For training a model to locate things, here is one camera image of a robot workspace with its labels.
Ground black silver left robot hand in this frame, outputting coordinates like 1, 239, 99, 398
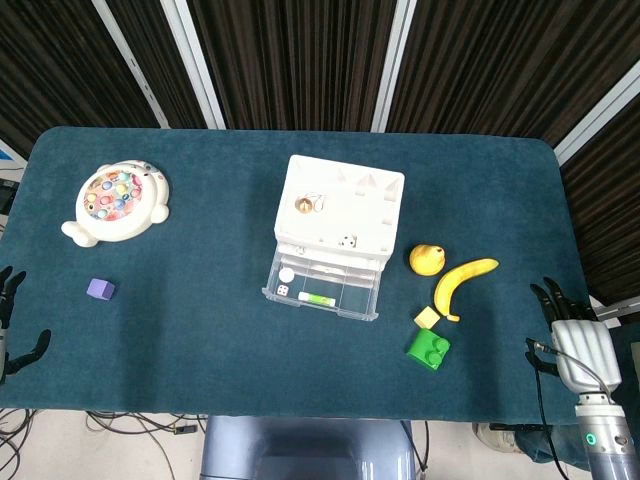
0, 264, 53, 386

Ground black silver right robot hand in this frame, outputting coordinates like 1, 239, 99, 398
524, 277, 624, 395

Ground small yellow block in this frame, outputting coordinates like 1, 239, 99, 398
413, 305, 441, 329

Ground clear plastic drawer with dividers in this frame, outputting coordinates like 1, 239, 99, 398
261, 244, 381, 323

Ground white plastic drawer cabinet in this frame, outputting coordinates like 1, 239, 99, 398
273, 153, 406, 257

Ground purple cube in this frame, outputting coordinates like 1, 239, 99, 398
86, 277, 117, 303

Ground white shoe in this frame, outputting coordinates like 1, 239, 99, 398
473, 422, 524, 454

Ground white fishing game toy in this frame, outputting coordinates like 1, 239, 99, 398
60, 159, 171, 249

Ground yellow toy banana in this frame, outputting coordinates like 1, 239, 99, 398
432, 257, 500, 323

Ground green building brick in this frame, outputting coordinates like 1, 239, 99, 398
405, 327, 452, 372

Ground yellow toy pear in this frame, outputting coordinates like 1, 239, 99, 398
409, 243, 448, 277

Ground teal velvet tablecloth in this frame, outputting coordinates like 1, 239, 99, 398
0, 125, 615, 469

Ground blue grey robot torso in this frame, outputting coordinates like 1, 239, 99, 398
199, 415, 416, 480

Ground dark brown pleated curtain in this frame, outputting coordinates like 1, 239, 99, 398
0, 0, 640, 306

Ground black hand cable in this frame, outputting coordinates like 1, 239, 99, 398
524, 339, 619, 479

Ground tangled black floor cables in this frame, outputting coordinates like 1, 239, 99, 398
0, 407, 209, 480

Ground white metal frame post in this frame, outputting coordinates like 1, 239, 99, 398
370, 0, 419, 134
92, 0, 174, 129
159, 0, 227, 130
553, 64, 640, 166

